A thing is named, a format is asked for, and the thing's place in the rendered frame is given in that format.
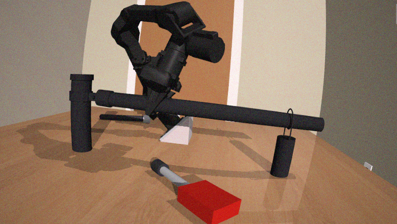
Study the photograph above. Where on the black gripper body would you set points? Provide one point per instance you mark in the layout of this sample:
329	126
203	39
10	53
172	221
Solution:
167	72

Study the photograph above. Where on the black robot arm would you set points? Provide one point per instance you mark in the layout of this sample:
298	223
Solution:
192	40

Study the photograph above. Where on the black post with cap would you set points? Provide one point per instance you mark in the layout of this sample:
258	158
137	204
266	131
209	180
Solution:
81	114

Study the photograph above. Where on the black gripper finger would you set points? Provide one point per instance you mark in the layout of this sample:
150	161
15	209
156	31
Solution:
155	95
168	96

